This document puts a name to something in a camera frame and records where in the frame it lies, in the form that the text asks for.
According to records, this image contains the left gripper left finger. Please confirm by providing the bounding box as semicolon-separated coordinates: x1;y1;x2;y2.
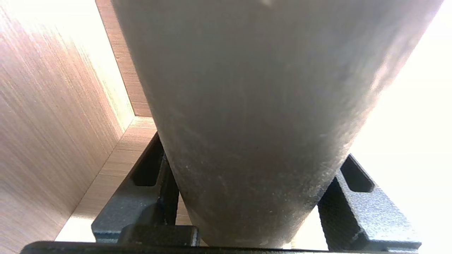
92;132;201;246

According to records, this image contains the light wooden shelf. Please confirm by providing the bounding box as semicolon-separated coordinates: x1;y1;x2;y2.
55;116;193;244

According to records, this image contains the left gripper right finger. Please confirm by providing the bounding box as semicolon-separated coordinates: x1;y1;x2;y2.
317;154;422;252

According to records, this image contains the black tapered cup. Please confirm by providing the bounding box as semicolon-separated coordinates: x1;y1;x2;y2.
111;0;444;247

